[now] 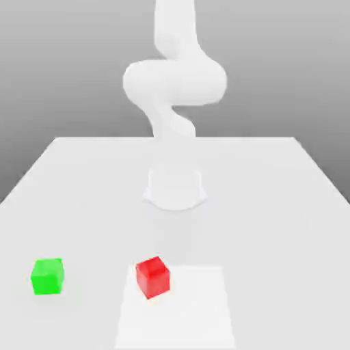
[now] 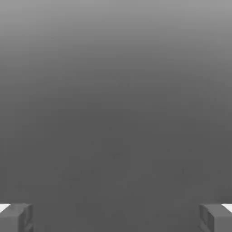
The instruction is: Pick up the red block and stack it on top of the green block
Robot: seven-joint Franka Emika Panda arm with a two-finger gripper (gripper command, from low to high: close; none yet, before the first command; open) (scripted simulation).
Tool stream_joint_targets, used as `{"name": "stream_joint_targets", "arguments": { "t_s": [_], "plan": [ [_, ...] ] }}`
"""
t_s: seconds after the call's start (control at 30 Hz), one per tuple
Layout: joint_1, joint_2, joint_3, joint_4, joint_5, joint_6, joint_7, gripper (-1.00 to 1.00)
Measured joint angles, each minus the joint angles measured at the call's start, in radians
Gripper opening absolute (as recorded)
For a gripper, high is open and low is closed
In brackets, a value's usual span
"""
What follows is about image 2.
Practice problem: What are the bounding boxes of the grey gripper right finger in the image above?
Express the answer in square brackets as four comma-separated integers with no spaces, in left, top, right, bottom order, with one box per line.
[198,203,232,232]

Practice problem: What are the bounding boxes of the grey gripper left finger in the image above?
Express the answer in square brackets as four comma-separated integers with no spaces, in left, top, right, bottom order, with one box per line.
[0,203,34,232]

